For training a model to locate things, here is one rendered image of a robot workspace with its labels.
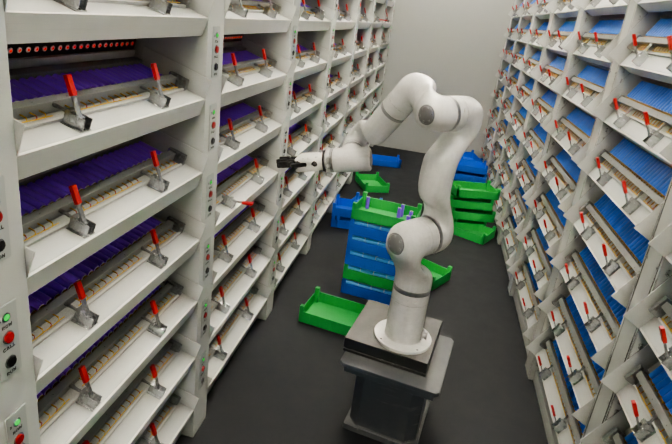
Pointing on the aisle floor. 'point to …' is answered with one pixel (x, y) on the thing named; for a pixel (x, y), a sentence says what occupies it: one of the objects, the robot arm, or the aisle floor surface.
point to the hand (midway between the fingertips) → (283, 162)
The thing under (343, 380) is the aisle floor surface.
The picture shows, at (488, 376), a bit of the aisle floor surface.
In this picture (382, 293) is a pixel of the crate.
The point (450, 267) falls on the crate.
